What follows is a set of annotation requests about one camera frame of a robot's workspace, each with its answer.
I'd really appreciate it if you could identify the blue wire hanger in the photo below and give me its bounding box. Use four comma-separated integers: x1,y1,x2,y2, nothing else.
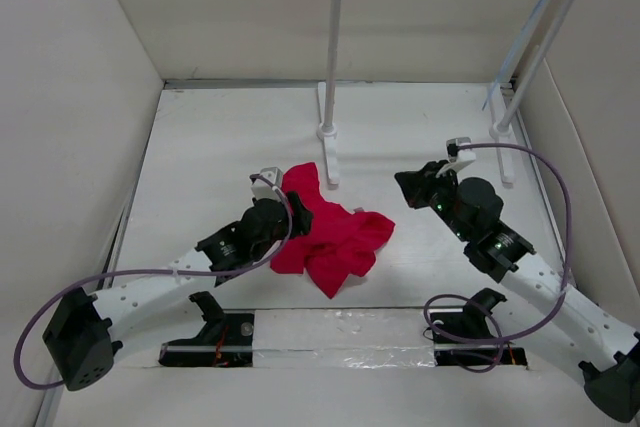
481,0,549,111

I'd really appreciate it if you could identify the red t shirt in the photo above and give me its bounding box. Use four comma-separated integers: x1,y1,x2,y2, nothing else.
270,162,395,299

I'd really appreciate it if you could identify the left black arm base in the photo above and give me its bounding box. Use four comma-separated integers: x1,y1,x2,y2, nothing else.
158,292,255,368

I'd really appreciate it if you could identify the purple cable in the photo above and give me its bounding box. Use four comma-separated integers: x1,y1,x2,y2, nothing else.
13,174,294,392
423,142,574,373

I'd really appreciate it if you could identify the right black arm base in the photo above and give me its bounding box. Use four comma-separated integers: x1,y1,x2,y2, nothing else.
423,288,528,373

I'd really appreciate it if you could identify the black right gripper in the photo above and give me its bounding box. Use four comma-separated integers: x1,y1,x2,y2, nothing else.
394,159,472,242

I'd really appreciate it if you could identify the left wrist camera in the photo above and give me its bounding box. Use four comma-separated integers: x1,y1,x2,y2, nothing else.
250,167,283,200

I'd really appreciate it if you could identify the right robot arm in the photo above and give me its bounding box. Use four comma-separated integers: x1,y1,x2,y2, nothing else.
394,160,639,423

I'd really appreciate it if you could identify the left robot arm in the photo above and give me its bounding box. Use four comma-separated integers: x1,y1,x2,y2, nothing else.
43,190,313,391

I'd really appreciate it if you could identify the white clothes rack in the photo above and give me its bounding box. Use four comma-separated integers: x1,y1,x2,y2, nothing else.
317,0,575,188

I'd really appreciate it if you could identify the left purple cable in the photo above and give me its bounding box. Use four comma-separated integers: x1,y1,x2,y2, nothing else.
13,174,294,392

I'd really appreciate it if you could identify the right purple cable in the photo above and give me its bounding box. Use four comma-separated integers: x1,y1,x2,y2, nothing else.
423,142,574,373

